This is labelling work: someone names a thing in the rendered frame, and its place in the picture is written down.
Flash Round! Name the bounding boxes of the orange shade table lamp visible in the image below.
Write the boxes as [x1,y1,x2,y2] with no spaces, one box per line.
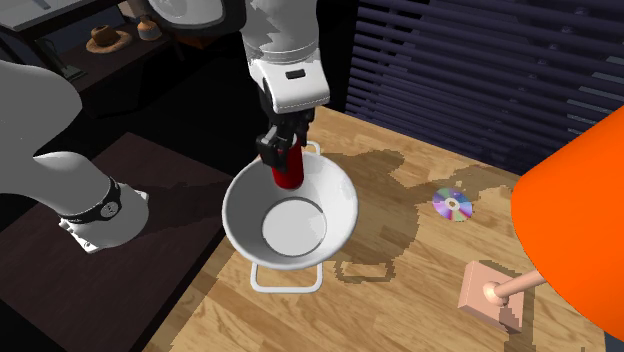
[456,104,624,343]

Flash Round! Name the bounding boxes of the red can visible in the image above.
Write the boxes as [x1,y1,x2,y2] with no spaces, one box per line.
[270,135,306,192]

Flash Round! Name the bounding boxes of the iridescent compact disc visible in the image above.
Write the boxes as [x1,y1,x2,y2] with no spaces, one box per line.
[431,186,475,223]

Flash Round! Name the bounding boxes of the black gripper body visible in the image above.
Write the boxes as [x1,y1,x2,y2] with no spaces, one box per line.
[257,76,316,144]

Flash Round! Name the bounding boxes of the dark shelf with hat and vase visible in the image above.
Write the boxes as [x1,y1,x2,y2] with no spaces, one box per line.
[0,0,189,120]

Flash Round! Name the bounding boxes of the white bowl with wire handles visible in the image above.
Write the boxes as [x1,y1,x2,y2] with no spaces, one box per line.
[221,140,361,295]

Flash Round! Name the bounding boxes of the dark window blind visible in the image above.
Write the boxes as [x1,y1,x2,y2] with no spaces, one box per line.
[342,0,624,177]

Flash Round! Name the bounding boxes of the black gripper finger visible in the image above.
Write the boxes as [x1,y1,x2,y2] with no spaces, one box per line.
[255,125,295,170]

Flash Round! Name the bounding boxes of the dark brown robot stand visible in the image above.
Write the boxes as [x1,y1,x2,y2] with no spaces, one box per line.
[0,131,236,352]

